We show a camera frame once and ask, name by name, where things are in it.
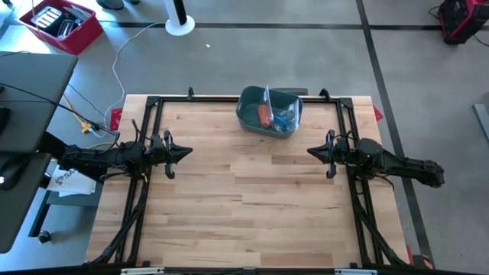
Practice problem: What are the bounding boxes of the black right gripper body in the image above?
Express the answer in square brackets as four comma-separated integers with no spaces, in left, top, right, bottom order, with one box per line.
[325,129,359,180]

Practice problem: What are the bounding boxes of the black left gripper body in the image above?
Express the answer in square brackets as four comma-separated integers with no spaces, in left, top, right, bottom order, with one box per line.
[147,129,180,180]

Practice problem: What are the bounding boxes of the clear plastic bag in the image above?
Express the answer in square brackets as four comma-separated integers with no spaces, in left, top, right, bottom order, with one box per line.
[255,85,277,130]
[270,97,301,134]

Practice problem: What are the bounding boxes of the orange elastic bandage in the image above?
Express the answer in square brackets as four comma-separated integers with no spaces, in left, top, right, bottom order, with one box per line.
[257,103,274,128]

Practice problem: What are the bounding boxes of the teal plastic bin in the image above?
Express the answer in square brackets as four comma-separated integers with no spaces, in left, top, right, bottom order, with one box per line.
[235,85,305,140]

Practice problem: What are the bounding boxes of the white printed paper sheet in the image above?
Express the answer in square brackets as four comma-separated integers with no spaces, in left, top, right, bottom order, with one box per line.
[46,163,101,198]

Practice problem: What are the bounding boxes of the black desk leg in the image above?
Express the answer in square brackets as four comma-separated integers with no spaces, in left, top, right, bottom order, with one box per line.
[37,131,70,158]

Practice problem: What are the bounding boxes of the grey desk top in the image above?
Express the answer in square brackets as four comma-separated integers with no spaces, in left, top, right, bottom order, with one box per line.
[0,51,79,154]
[0,152,53,255]

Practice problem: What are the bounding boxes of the red plastic crate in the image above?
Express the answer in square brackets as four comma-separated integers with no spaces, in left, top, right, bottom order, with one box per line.
[18,0,105,57]

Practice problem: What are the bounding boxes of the silver metal container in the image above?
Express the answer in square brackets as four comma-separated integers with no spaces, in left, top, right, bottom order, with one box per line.
[56,18,76,40]

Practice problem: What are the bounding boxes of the white ribbed device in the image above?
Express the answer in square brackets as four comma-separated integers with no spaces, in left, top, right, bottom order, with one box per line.
[30,5,63,30]

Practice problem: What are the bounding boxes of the red black equipment case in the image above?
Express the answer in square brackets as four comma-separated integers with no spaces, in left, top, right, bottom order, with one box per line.
[437,0,489,45]

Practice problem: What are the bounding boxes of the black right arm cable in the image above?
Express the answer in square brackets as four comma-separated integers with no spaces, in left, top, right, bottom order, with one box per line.
[329,131,395,191]

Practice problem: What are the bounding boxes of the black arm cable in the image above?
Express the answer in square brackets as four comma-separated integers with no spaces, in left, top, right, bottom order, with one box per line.
[98,118,143,181]
[329,131,395,191]

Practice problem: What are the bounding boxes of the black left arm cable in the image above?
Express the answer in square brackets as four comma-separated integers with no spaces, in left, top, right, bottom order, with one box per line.
[98,118,143,181]

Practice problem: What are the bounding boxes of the black aluminium frame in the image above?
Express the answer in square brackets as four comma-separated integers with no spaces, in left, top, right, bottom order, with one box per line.
[89,86,412,270]

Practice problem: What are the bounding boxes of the yellow cable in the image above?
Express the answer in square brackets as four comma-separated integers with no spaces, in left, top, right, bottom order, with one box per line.
[60,95,115,150]

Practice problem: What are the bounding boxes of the white power cable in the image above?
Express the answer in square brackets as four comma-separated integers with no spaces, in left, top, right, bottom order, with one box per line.
[102,21,167,127]

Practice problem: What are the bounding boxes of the black thin desk cable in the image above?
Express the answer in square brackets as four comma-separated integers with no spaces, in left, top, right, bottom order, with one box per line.
[0,82,118,137]

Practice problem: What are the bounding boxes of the silver metal bracket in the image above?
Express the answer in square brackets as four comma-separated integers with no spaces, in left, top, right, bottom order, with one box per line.
[121,267,166,275]
[334,268,378,275]

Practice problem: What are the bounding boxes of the white pedestal stand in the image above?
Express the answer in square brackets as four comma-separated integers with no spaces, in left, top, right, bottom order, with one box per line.
[163,0,196,37]

